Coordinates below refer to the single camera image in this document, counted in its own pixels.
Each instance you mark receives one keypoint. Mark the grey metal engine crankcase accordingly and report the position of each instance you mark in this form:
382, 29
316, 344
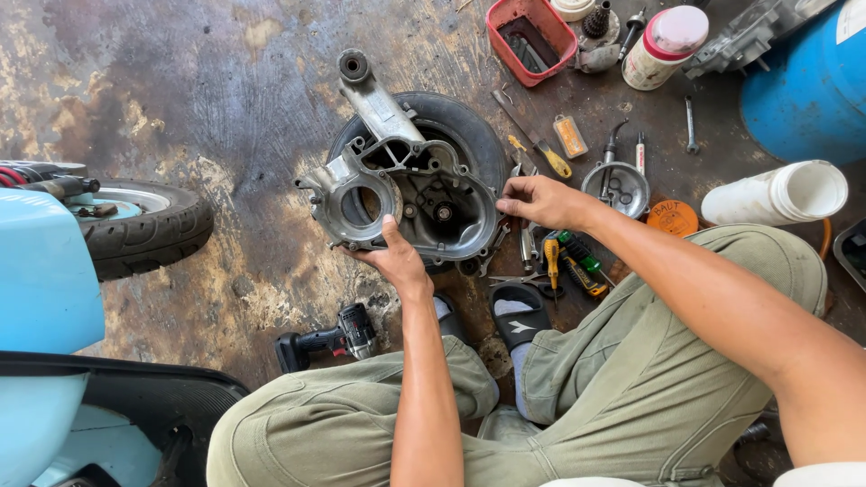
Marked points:
379, 135

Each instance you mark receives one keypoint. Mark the blue plastic barrel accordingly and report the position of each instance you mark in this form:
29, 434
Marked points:
812, 101

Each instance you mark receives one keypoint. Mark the person's left hand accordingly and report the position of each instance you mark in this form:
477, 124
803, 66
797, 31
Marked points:
399, 260

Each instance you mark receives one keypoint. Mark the grey metal engine cover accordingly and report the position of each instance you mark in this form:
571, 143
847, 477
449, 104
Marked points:
751, 34

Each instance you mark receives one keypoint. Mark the yellow utility knife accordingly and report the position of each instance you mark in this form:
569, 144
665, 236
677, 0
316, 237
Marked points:
583, 276

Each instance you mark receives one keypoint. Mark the white plastic jar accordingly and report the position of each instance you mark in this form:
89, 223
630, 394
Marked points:
771, 196

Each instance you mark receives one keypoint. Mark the orange round lid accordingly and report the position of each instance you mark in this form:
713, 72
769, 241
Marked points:
672, 218

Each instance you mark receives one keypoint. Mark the small orange plastic box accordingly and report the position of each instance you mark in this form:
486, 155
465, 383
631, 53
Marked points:
570, 136

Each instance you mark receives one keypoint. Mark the silver socket tool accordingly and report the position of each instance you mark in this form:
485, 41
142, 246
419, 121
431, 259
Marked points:
526, 247

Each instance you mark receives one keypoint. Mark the red plastic tray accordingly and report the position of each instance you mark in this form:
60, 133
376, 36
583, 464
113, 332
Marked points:
563, 37

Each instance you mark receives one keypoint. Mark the plain black sandal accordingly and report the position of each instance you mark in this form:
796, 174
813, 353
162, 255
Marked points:
452, 324

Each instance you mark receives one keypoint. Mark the person's right hand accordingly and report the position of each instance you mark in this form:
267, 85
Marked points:
551, 201

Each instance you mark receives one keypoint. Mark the light blue scooter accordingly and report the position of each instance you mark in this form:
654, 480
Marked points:
40, 297

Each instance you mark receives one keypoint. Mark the grey metal bracket part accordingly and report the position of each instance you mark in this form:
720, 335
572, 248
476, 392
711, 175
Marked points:
597, 58

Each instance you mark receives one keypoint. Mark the loose black rubber tyre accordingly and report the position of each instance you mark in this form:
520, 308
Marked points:
467, 125

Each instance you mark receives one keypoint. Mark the yellow and black screwdriver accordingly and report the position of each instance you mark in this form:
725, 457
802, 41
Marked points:
552, 260

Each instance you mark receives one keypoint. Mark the round grey metal cover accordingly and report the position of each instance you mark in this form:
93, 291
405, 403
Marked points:
632, 193

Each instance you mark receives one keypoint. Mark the grey metal puller tool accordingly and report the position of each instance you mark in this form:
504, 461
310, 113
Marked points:
611, 155

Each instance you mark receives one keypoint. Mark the silver combination wrench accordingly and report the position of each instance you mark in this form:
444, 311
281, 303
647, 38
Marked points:
691, 125

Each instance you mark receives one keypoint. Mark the black plastic tray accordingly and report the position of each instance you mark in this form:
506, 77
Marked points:
854, 254

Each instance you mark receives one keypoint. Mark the metal scissors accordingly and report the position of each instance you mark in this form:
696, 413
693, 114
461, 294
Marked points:
524, 278

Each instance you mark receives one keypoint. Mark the dark metal gear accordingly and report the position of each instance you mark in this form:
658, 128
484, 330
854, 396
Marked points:
598, 20

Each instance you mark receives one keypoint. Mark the white pen-shaped tool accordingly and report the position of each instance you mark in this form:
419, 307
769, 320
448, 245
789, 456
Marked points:
640, 154

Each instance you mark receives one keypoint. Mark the white bottle with pink cap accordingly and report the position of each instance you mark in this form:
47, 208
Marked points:
660, 51

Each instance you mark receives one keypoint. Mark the black sandal with white logo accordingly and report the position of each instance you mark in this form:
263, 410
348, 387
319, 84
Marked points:
519, 324

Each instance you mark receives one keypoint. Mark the person's olive trousers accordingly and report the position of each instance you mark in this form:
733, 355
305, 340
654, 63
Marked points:
622, 406

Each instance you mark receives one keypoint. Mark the white round lid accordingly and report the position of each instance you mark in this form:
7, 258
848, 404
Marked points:
572, 8

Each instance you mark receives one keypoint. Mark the dark metal shaft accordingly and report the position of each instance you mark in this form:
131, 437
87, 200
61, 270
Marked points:
632, 32

